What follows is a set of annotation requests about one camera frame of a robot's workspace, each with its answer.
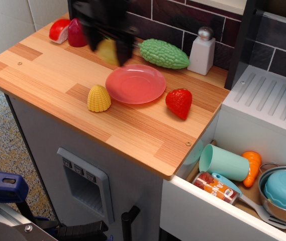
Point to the orange toy carrot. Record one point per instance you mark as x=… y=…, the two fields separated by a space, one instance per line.
x=254 y=164

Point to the blue clamp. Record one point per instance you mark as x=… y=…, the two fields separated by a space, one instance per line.
x=13 y=188

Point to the white salt shaker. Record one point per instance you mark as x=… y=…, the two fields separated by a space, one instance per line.
x=202 y=53

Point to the metal toy pot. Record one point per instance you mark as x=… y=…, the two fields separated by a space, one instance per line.
x=265 y=171

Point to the green toy bitter gourd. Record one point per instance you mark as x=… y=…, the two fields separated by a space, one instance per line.
x=163 y=54

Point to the toy food can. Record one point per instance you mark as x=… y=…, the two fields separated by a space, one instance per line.
x=215 y=187

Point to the pink plastic plate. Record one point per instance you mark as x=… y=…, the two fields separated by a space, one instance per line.
x=135 y=84

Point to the black cabinet door handle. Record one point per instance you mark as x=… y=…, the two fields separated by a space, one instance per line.
x=127 y=219

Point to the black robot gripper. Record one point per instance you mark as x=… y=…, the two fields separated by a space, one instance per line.
x=102 y=20

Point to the robot base metal plate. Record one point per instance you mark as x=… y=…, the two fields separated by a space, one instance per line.
x=14 y=226

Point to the red white toy slice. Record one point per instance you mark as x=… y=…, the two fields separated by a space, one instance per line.
x=58 y=32

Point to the red toy strawberry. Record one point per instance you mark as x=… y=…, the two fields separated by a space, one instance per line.
x=179 y=102

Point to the grey ice dispenser panel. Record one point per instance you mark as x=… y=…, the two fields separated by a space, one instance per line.
x=89 y=186

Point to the yellow toy corn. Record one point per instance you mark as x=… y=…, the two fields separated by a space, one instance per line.
x=98 y=99

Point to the dark red toy vegetable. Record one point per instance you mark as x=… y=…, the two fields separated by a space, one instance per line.
x=76 y=37

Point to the grey toy spatula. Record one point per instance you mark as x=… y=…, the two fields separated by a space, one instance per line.
x=263 y=214

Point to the mint green plastic cup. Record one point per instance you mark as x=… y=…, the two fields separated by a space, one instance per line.
x=217 y=160

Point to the light blue plastic spoon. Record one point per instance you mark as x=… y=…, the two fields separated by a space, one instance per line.
x=227 y=182

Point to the yellow toy potato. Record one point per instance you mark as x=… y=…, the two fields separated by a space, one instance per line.
x=107 y=51

